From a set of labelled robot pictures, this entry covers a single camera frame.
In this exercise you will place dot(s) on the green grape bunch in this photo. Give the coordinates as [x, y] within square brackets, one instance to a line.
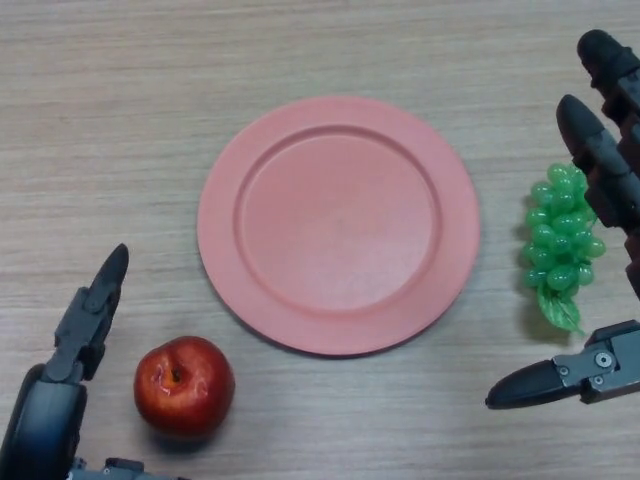
[560, 245]

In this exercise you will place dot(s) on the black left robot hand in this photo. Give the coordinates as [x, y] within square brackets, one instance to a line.
[45, 400]

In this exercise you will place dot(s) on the red apple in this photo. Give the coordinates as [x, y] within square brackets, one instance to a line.
[184, 385]

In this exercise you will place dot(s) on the pink round plate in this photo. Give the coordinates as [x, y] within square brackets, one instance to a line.
[339, 226]

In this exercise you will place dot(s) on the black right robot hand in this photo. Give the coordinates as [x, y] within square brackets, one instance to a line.
[607, 170]

